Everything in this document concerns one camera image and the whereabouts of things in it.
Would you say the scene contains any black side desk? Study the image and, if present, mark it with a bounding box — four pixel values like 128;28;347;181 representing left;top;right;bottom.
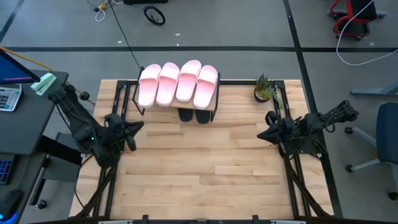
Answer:
0;69;83;224

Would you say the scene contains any mint green stapler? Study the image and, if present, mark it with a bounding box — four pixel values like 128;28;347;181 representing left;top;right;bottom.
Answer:
30;72;58;96

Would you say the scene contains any backlit computer keyboard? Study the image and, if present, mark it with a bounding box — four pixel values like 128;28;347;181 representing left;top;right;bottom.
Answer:
0;158;15;186

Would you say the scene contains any computer monitor with blue screen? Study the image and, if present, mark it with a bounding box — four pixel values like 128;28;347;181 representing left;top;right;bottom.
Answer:
0;49;41;85

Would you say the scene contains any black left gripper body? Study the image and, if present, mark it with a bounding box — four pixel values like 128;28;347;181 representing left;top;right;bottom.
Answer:
104;113;138;152

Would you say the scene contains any black floor box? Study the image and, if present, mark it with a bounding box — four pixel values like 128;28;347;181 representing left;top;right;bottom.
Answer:
123;0;169;5

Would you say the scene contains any small potted green plant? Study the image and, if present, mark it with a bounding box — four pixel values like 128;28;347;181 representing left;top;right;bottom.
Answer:
253;73;284;110

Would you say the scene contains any office chair with grey base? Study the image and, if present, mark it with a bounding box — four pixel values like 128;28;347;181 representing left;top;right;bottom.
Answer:
344;101;398;202

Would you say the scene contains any black computer mouse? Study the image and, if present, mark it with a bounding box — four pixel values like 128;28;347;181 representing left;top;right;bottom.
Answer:
0;189;24;222

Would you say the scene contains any black aluminium table frame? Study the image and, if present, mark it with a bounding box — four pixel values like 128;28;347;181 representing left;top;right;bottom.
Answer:
74;79;343;224

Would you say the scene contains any thin black floor cable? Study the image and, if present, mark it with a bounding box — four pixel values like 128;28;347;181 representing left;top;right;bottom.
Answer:
107;0;144;71

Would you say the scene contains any coiled black cable ring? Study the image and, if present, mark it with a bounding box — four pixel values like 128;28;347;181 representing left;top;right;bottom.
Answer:
143;5;166;26

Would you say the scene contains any pink rubber slide sandal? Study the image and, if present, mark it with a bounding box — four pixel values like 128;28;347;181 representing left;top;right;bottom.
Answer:
155;62;181;108
137;63;162;109
175;59;202;104
193;64;219;111

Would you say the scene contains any wooden shelf with black frame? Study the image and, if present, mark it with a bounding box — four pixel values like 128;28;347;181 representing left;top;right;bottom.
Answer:
132;66;221;123

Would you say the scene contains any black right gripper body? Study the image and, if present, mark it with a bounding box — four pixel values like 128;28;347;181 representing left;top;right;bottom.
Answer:
264;111;295;157

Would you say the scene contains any yellow cable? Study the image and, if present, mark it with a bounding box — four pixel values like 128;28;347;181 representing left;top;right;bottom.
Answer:
0;46;96;106

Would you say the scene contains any red framed black chair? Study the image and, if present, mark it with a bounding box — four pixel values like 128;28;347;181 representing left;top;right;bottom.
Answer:
328;0;388;41

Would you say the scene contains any thin white cable loop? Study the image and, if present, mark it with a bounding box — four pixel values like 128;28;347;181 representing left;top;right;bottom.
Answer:
94;0;124;22

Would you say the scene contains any long white floor cable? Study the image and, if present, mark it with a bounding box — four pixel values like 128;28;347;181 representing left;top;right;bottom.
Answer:
336;0;398;67

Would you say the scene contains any black cable bundle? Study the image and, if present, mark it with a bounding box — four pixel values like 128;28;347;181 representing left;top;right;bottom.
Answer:
73;154;121;218
284;155;332;218

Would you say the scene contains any black rubber slide sandal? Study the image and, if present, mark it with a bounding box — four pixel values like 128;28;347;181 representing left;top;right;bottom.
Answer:
177;108;194;123
195;109;211;124

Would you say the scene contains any grey desk calculator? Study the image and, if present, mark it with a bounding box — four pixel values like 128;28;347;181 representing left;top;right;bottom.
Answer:
0;83;24;112

